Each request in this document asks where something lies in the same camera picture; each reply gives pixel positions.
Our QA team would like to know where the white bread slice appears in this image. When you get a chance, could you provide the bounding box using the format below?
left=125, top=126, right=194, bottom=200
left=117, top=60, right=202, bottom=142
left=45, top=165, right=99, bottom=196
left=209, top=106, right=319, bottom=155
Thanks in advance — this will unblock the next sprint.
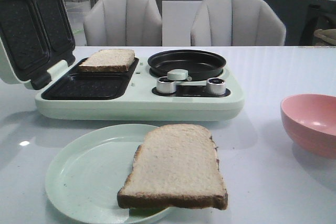
left=78, top=49, right=135, bottom=73
left=117, top=124, right=228, bottom=210

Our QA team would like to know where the pink bowl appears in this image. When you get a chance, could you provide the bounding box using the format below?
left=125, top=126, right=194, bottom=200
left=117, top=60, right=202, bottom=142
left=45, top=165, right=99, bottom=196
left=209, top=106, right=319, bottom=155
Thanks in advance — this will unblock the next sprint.
left=280, top=94, right=335, bottom=159

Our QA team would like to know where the mint green sandwich maker lid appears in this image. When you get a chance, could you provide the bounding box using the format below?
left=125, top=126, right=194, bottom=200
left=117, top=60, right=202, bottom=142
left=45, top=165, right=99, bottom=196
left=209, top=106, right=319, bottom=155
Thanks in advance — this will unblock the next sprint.
left=1, top=0, right=75, bottom=90

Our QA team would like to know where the mint green breakfast maker base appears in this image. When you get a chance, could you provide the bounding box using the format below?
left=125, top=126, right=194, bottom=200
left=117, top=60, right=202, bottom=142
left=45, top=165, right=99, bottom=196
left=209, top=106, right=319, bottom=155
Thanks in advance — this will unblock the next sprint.
left=35, top=58, right=244, bottom=121

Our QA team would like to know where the left silver control knob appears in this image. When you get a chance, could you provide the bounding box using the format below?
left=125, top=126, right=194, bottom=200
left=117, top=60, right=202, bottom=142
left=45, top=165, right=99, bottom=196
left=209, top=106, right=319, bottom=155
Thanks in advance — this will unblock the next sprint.
left=156, top=77, right=176, bottom=94

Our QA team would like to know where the silver control knob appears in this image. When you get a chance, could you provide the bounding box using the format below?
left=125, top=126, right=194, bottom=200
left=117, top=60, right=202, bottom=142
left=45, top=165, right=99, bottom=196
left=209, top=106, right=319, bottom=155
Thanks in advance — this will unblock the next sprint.
left=156, top=77, right=176, bottom=94
left=206, top=78, right=226, bottom=96

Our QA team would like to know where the black round frying pan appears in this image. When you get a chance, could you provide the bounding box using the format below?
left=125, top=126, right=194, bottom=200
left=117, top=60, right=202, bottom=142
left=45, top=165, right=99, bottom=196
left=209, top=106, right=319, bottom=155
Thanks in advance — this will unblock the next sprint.
left=148, top=49, right=226, bottom=81

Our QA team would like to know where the right silver control knob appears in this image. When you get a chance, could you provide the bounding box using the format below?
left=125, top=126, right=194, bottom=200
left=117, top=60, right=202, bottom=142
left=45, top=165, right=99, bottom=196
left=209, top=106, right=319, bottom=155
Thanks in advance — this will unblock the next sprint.
left=206, top=78, right=226, bottom=96

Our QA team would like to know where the left grey upholstered chair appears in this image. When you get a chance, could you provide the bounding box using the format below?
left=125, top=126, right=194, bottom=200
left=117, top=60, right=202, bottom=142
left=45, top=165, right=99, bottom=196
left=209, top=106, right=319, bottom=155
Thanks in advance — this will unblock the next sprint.
left=83, top=0, right=162, bottom=46

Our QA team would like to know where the grey upholstered chair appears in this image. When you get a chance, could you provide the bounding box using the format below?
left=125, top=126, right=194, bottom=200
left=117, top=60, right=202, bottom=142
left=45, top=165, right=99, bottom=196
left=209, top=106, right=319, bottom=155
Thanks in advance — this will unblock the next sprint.
left=83, top=0, right=162, bottom=46
left=191, top=0, right=286, bottom=46

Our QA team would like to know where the right grey upholstered chair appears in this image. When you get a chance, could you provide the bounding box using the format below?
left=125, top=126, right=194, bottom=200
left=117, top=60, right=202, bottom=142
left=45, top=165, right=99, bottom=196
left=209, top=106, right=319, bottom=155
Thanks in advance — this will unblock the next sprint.
left=191, top=0, right=286, bottom=46

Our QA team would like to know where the white cabinet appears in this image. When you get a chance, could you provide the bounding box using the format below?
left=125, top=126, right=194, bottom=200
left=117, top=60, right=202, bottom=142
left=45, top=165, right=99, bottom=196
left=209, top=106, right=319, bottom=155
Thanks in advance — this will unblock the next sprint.
left=162, top=0, right=203, bottom=46

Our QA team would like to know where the mint green round plate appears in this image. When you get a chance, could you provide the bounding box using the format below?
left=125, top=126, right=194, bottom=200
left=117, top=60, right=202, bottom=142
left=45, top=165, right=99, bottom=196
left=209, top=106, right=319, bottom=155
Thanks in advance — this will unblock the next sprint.
left=45, top=124, right=174, bottom=223

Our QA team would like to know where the beige cushion at right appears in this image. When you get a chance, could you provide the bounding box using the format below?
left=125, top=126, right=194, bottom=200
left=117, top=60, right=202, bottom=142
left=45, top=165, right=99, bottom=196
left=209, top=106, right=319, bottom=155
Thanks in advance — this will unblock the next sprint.
left=313, top=28, right=336, bottom=46

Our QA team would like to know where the mint green pan handle knob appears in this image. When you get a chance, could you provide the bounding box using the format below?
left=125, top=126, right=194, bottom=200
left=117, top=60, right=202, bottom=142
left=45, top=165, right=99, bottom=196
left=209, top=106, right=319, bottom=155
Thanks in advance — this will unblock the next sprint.
left=167, top=69, right=188, bottom=81

